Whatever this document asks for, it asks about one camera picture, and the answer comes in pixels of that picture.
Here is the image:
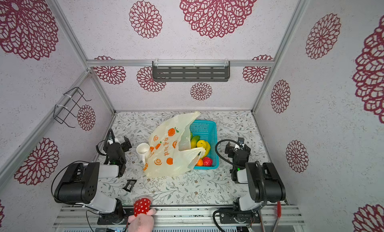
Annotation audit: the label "red strawberry fruit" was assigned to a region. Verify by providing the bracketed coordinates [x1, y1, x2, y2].
[203, 157, 213, 167]

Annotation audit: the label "yellow banana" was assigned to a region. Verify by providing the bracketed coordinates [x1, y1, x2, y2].
[197, 140, 211, 157]

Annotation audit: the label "green mango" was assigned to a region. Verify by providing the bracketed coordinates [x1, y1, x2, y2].
[191, 135, 200, 149]

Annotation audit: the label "cream plastic bag orange print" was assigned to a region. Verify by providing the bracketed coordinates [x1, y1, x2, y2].
[143, 111, 206, 179]

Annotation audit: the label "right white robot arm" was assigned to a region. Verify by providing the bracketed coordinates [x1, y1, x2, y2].
[213, 137, 286, 225]

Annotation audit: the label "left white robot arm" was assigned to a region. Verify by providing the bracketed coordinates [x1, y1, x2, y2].
[51, 137, 132, 225]

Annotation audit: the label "white ceramic mug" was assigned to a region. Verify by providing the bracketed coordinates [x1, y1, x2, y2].
[136, 143, 151, 165]

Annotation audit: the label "teal plastic basket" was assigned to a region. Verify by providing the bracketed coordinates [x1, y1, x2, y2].
[190, 120, 220, 170]

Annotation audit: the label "pink plush toy spotted cap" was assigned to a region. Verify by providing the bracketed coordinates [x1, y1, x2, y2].
[127, 196, 157, 232]

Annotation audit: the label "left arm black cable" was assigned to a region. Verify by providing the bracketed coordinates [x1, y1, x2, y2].
[95, 128, 116, 157]

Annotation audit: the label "red handled tongs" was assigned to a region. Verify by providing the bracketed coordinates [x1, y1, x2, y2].
[272, 201, 282, 232]

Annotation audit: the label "black wire wall rack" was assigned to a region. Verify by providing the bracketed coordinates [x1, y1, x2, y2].
[53, 87, 91, 128]

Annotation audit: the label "grey wall shelf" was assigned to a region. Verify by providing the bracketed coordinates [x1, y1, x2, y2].
[152, 61, 231, 82]

